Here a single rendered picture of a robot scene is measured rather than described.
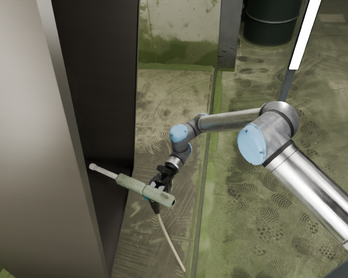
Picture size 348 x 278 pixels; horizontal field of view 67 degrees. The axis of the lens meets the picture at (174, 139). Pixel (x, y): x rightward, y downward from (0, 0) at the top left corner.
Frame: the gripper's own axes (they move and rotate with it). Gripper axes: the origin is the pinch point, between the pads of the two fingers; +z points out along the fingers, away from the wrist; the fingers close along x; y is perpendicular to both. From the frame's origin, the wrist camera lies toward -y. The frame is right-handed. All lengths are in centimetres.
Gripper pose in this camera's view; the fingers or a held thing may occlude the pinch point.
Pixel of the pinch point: (150, 197)
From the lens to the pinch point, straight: 125.6
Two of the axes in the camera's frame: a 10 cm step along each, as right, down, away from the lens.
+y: 0.7, 6.8, 7.3
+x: -8.8, -3.0, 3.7
